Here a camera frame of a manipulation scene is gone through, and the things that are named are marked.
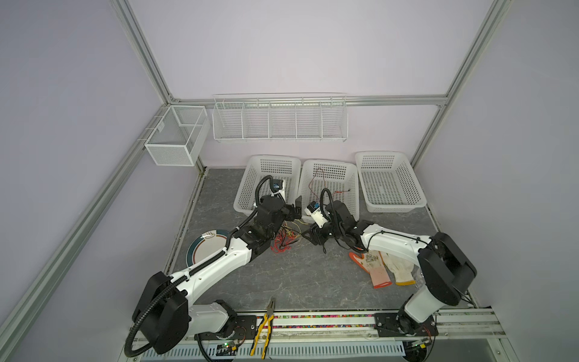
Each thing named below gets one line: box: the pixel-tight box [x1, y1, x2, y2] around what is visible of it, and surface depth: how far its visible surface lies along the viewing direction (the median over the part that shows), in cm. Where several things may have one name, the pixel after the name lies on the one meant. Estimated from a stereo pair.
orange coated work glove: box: [348, 250, 393, 289], surface depth 87 cm
